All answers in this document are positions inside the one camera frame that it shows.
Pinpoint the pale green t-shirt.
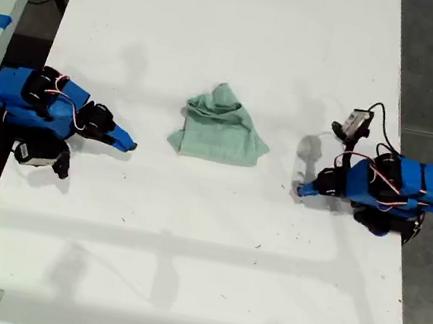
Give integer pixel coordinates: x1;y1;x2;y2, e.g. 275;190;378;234
164;74;281;173

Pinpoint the short black camera stalk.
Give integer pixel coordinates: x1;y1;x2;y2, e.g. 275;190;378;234
50;141;75;181
340;134;364;171

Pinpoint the grey black camera box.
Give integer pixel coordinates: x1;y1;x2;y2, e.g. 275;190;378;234
328;103;376;147

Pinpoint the black camera box with label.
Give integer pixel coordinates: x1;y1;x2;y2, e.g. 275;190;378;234
9;136;64;172

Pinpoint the black camera cable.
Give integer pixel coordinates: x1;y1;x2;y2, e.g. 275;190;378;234
361;100;410;156

